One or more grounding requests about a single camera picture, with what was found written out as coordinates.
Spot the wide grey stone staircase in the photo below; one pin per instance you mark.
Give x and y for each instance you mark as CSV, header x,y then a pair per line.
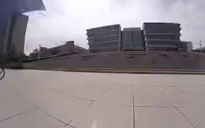
x,y
123,61

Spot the large grey layered building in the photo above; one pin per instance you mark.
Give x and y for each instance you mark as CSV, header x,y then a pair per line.
x,y
105,38

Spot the pale paved plaza ground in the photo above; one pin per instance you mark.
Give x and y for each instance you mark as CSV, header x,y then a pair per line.
x,y
116,96

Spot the low dark building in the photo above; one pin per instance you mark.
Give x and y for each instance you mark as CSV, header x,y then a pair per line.
x,y
63,49

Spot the small grey building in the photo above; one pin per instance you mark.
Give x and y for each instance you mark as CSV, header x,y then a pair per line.
x,y
187,46

